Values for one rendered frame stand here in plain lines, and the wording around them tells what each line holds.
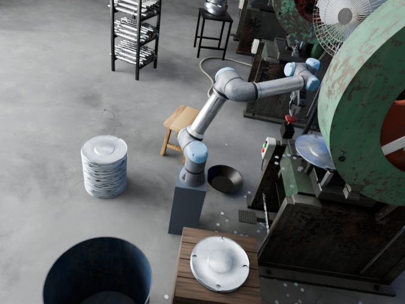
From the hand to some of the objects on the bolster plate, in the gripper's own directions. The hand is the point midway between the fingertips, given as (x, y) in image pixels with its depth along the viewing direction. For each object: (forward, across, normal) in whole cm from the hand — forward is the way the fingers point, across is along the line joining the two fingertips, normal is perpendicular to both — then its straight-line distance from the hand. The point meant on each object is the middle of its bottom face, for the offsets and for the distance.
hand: (292, 115), depth 192 cm
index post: (+7, -10, +51) cm, 52 cm away
